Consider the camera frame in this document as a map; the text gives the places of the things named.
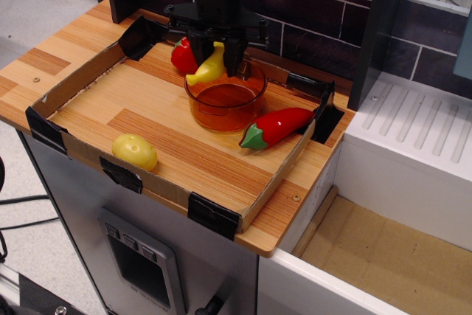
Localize red toy chili pepper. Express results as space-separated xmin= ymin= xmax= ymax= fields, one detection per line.
xmin=239 ymin=108 xmax=315 ymax=150

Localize yellow toy potato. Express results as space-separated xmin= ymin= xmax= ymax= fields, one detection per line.
xmin=111 ymin=134 xmax=158 ymax=171

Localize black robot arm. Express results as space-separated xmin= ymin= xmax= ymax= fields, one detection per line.
xmin=164 ymin=0 xmax=269 ymax=76

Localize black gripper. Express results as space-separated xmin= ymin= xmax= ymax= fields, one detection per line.
xmin=164 ymin=0 xmax=269 ymax=77

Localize black floor cable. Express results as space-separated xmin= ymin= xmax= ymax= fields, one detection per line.
xmin=0 ymin=196 xmax=60 ymax=264

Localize transparent orange plastic pot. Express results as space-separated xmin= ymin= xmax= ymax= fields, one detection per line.
xmin=184 ymin=59 xmax=268 ymax=132

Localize cardboard fence with black tape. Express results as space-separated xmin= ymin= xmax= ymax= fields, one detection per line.
xmin=26 ymin=17 xmax=352 ymax=238

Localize yellow plastic banana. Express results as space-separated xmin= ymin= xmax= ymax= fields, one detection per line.
xmin=186 ymin=42 xmax=226 ymax=86

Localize white toy sink unit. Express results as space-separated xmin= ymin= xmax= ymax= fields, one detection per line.
xmin=257 ymin=74 xmax=471 ymax=314

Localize grey toy dishwasher panel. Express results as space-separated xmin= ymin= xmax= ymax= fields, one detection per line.
xmin=97 ymin=207 xmax=187 ymax=314

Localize dark grey vertical post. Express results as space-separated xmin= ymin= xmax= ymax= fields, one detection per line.
xmin=347 ymin=0 xmax=400 ymax=111

